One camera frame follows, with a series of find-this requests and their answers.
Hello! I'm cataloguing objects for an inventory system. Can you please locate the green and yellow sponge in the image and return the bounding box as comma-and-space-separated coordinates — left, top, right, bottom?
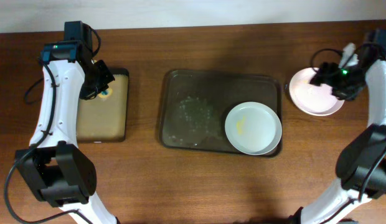
98, 88, 113, 98

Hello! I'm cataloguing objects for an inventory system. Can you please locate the pink plate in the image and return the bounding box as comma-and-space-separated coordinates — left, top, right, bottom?
288, 68, 344, 116

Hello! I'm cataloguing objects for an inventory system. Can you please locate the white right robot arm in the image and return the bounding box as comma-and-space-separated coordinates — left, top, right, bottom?
287, 29, 386, 223

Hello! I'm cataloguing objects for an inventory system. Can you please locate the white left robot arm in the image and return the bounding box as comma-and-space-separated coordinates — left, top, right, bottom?
10, 21, 119, 223

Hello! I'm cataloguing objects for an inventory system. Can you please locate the black tray with soapy water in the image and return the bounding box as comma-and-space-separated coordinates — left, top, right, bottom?
77, 68, 129, 142

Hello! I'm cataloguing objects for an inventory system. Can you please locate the dark brown serving tray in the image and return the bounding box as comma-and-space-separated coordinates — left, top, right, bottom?
158, 70, 282, 154

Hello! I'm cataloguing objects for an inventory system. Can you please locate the light grey plate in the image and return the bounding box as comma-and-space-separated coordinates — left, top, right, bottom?
224, 101, 283, 156

